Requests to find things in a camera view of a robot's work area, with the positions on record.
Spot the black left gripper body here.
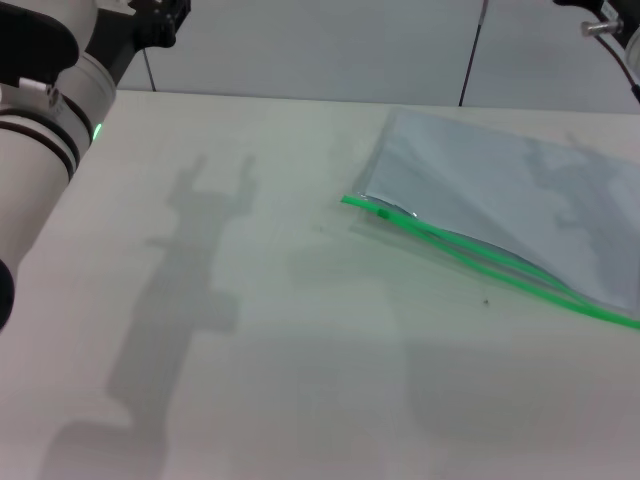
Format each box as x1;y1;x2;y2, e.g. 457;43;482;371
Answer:
84;0;194;91

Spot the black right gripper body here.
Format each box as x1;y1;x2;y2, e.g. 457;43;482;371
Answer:
552;0;621;19

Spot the transparent green-zip document bag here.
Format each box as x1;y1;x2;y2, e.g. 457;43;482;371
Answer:
341;106;640;331

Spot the dark cable with metal plugs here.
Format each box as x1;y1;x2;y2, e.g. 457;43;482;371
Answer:
579;19;640;106

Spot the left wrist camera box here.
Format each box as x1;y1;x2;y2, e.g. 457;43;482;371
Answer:
0;0;99;86

